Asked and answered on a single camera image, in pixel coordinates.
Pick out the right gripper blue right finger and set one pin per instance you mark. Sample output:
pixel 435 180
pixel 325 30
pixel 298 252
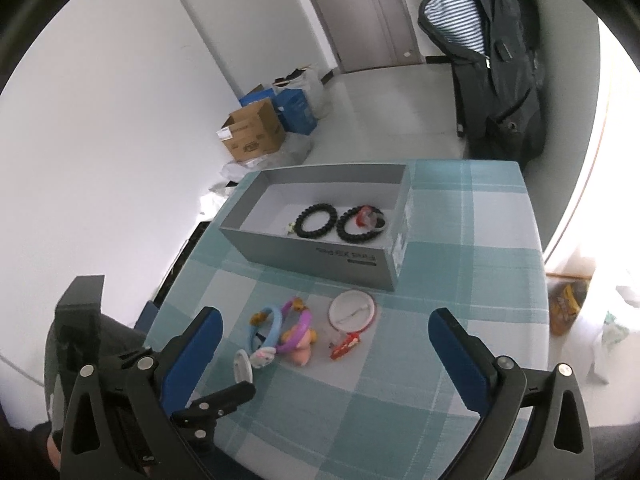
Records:
pixel 467 361

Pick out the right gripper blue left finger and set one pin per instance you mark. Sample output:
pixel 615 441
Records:
pixel 185 358

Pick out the pink pig charm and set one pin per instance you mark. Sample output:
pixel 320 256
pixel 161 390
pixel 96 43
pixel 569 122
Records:
pixel 300 356

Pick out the white round case red rim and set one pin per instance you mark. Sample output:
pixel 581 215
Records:
pixel 352 311

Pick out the small white round lid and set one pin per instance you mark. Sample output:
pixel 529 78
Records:
pixel 242 367

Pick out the red charm clip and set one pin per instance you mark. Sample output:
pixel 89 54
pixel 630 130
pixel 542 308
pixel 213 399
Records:
pixel 370 218

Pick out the left hand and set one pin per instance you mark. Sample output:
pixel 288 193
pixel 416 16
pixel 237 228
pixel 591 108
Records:
pixel 54 453

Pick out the yellow snack bag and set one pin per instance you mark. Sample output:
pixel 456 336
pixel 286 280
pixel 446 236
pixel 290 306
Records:
pixel 566 296

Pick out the checkered teal tablecloth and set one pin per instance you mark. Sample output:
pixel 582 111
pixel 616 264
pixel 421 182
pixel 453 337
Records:
pixel 388 409

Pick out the grey cardboard tray box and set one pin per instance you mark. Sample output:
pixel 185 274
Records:
pixel 302 219

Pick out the white plastic bag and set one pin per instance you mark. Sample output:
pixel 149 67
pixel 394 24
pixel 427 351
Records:
pixel 229 178

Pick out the brown cardboard box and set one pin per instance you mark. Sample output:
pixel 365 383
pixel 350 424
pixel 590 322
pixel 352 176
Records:
pixel 252 131

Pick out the blue cardboard box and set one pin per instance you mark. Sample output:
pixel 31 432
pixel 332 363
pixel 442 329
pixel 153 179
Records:
pixel 291 106

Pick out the black hanging jacket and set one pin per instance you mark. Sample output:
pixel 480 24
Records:
pixel 492 47

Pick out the grey door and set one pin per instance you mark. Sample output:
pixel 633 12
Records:
pixel 368 34

